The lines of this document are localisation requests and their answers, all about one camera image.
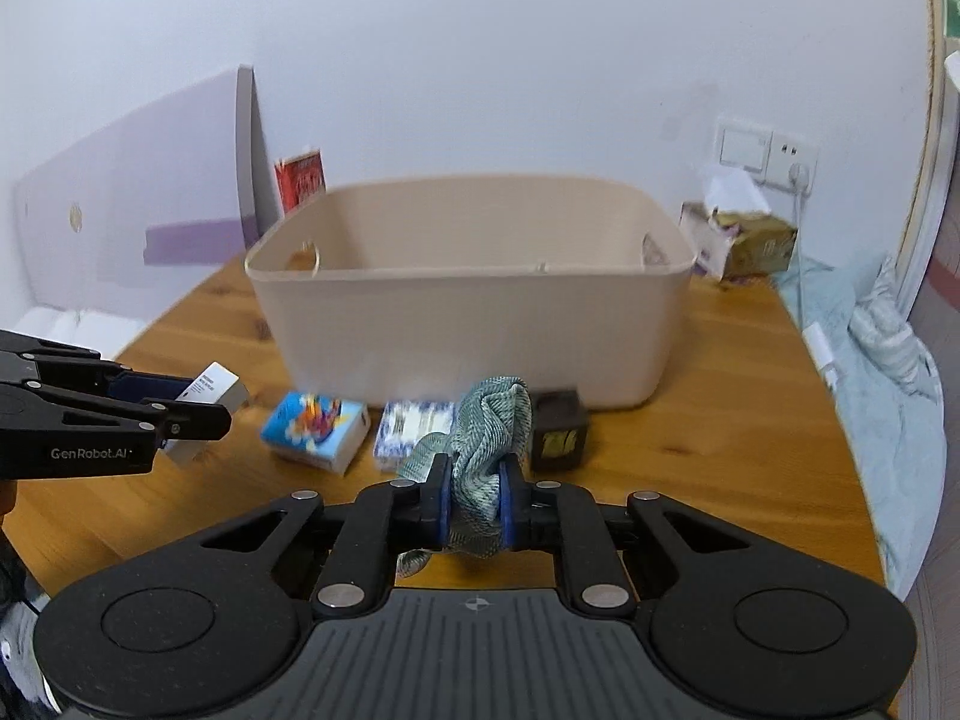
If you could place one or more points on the small white box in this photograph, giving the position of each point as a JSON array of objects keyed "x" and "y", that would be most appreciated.
[{"x": 217, "y": 386}]

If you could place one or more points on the light blue blanket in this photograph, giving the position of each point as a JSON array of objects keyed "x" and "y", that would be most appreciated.
[{"x": 885, "y": 420}]

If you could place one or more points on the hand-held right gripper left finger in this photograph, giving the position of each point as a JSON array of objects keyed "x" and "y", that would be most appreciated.
[{"x": 442, "y": 501}]

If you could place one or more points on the yellow tissue pack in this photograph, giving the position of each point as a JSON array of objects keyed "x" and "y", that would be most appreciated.
[{"x": 757, "y": 244}]

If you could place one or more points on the colourful blue tissue packet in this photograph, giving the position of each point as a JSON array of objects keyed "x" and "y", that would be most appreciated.
[{"x": 315, "y": 431}]

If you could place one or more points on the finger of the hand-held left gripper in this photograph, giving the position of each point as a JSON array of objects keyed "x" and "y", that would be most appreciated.
[
  {"x": 142, "y": 388},
  {"x": 195, "y": 422}
]

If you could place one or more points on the dark cloth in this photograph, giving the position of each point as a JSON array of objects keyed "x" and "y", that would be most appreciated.
[{"x": 19, "y": 615}]

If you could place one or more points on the white wall socket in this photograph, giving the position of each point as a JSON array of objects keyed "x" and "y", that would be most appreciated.
[{"x": 793, "y": 150}]

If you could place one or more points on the blue white tissue packet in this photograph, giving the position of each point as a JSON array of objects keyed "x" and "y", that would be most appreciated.
[{"x": 412, "y": 427}]

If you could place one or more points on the white wall switch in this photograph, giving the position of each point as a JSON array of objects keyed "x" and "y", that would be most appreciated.
[{"x": 742, "y": 148}]

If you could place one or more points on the white plug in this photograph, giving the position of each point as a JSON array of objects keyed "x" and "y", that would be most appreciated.
[{"x": 800, "y": 178}]

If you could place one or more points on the purple white panel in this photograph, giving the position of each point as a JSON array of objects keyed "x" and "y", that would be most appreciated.
[{"x": 127, "y": 195}]

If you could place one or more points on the dark brown box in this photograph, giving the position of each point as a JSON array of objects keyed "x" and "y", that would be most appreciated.
[{"x": 559, "y": 431}]

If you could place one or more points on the wooden door frame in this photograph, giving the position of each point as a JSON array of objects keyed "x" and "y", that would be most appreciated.
[{"x": 934, "y": 127}]

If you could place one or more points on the white charger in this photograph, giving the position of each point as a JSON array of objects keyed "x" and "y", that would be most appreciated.
[{"x": 823, "y": 356}]

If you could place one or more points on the white leaning board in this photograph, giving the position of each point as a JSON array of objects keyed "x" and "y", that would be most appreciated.
[{"x": 253, "y": 157}]

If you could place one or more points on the white bedding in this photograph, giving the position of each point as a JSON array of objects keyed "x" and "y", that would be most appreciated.
[{"x": 82, "y": 330}]

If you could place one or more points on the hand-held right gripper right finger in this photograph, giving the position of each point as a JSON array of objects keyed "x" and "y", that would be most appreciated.
[{"x": 508, "y": 504}]

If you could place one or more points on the red packet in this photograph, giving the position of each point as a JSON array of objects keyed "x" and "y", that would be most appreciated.
[{"x": 301, "y": 180}]

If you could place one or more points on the green checked cloth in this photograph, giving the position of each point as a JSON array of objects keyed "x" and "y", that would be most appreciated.
[{"x": 480, "y": 435}]

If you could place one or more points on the beige plastic basket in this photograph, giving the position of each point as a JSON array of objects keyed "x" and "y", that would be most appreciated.
[{"x": 472, "y": 315}]

